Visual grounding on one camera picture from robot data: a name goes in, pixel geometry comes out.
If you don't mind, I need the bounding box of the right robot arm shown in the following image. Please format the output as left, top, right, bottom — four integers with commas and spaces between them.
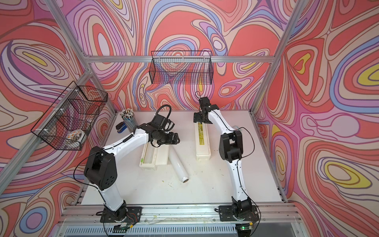
193, 97, 254, 220

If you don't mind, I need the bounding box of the left wire basket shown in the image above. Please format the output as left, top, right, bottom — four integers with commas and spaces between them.
31, 82, 108, 151

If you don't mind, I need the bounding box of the pencil cup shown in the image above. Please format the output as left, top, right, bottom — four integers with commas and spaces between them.
120, 108, 138, 133

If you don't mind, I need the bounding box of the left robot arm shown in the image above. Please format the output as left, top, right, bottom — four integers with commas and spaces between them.
84, 104, 180, 222

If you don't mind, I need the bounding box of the wire basket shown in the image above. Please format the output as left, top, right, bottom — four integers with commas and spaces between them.
149, 50, 214, 85
31, 82, 108, 151

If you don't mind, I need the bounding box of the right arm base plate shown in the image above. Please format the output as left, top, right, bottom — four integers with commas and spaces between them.
214, 205, 260, 223

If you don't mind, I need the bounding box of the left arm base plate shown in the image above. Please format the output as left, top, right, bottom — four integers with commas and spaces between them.
100, 206, 143, 224

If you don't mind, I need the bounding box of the blue stapler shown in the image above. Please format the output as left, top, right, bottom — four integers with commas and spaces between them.
115, 121, 127, 133

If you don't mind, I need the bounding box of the white wrap dispenser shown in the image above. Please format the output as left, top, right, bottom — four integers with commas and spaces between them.
194, 122, 211, 162
139, 143, 170, 170

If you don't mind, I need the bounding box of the back wire basket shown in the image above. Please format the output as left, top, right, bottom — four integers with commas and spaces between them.
149, 50, 214, 85

